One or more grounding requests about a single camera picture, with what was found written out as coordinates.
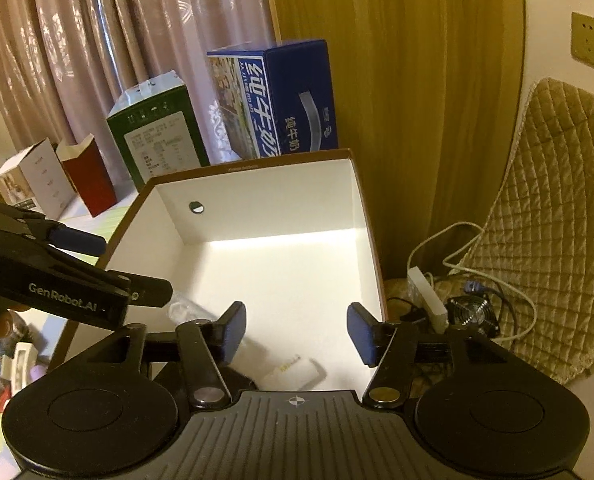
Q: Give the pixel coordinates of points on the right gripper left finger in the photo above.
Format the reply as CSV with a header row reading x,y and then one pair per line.
x,y
204,346

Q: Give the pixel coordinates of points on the pink curtain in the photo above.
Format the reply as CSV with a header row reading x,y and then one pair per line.
x,y
64,63

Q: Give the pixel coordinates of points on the white power strip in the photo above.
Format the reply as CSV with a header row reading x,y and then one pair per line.
x,y
422,294

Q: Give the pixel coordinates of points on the quilted tan chair cover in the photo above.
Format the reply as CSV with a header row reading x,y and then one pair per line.
x,y
539,235

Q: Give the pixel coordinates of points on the white product box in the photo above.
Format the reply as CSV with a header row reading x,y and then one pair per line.
x,y
35,179

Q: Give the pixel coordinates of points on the dark red paper box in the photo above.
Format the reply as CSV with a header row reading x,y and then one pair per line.
x,y
87,172

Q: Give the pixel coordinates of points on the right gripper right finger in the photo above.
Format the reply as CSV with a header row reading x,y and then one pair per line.
x,y
387,347

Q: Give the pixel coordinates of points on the green white carton box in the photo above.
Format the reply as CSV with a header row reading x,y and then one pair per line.
x,y
154,127

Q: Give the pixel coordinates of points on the small black fan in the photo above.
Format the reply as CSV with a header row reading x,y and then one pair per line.
x,y
473,311

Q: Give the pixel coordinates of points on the wall socket plate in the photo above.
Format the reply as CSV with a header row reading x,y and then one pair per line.
x,y
582,37

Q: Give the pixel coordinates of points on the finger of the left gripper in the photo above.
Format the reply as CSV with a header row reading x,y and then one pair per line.
x,y
36,226
145,291

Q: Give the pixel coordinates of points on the blue milk carton box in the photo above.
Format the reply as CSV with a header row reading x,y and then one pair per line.
x,y
276,99

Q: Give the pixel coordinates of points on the brown open cardboard box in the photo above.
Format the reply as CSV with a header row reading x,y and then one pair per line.
x,y
287,236

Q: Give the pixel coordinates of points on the small white box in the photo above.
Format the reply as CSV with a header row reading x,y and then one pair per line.
x,y
297,373

